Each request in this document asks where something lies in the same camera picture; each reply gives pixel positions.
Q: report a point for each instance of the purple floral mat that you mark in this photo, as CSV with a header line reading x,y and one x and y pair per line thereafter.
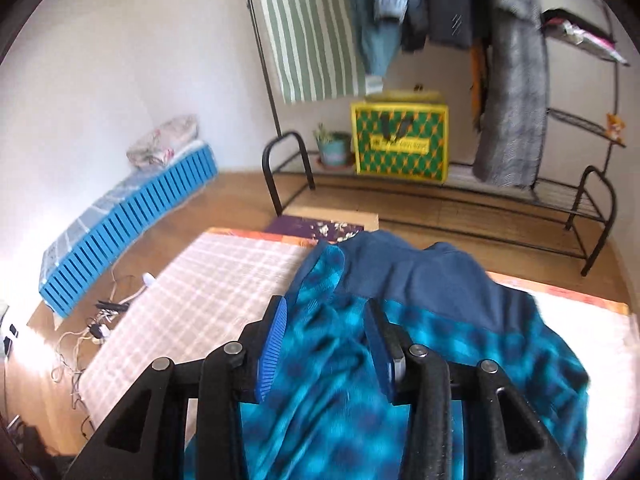
x,y
313,229

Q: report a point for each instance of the folded clothes on shelf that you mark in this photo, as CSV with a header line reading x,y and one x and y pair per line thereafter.
x,y
570,28

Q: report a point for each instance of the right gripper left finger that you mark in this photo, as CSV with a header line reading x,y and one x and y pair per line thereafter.
x,y
239,372

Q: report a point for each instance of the yellow green patterned box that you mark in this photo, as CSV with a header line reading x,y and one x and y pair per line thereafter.
x,y
402,135

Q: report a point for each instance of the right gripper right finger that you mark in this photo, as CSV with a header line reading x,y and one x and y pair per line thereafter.
x,y
412,374

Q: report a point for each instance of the green striped hanging cloth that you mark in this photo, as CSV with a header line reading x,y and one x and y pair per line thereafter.
x,y
314,50

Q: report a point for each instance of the pink checkered bed cover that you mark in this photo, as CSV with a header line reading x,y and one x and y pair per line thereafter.
x,y
225,278

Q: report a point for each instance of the potted plant teal pot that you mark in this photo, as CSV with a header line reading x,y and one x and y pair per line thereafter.
x,y
335,147

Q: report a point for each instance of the dark hanging suit jacket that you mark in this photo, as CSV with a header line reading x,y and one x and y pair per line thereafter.
x,y
450,23

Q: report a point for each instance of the small teddy bear toy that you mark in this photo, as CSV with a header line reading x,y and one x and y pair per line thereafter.
x,y
614,128

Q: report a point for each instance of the blue denim hanging jacket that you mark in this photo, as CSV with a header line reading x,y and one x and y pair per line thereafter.
x,y
385,27

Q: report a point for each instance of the teal plaid flannel jacket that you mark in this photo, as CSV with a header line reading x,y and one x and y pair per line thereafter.
x,y
519,394

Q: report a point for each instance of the floral folded quilt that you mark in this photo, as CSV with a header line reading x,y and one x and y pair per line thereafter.
x,y
164,143

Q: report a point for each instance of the black metal clothes rack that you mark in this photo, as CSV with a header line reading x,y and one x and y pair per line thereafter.
x,y
587,210

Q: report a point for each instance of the grey plaid hanging coat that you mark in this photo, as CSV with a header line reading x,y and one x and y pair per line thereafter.
x,y
513,127

